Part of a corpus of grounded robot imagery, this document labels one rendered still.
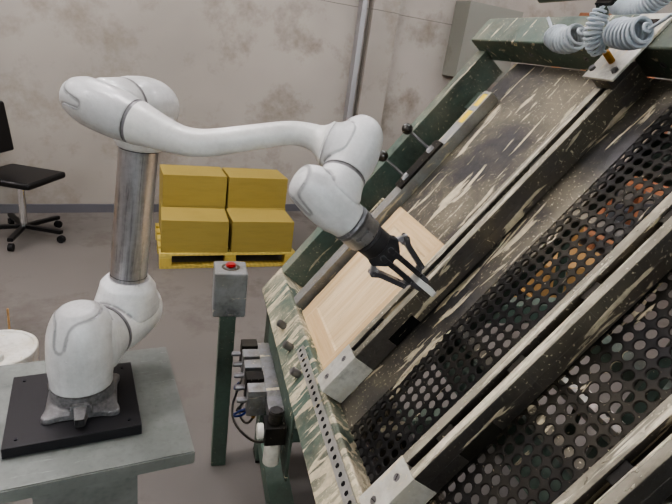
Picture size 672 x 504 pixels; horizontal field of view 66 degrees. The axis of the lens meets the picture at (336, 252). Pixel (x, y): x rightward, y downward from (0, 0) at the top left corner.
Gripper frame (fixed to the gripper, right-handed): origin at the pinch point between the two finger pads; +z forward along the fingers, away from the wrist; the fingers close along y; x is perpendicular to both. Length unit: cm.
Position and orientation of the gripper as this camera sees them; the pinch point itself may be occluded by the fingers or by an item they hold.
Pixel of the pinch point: (423, 285)
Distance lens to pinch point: 127.1
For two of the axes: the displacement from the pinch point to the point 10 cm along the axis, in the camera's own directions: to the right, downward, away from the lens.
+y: 6.7, -7.3, -1.3
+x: -2.4, -3.8, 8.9
